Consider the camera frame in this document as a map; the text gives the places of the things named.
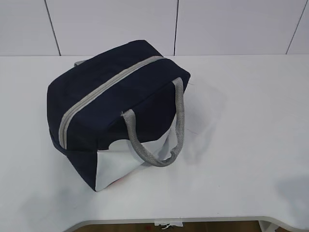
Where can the navy blue lunch bag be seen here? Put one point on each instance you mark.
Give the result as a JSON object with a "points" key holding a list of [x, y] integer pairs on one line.
{"points": [[119, 110]]}

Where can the white paper scrap under table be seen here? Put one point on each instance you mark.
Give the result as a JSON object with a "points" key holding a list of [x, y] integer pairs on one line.
{"points": [[168, 225]]}

